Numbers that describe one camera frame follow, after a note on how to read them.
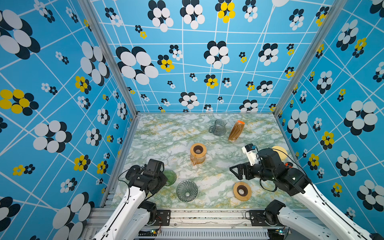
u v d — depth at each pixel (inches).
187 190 31.7
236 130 39.3
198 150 35.8
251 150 24.8
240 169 24.3
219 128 40.1
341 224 15.9
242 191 32.4
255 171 23.9
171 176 32.5
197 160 36.6
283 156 36.1
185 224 28.5
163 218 29.0
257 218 29.0
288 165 35.8
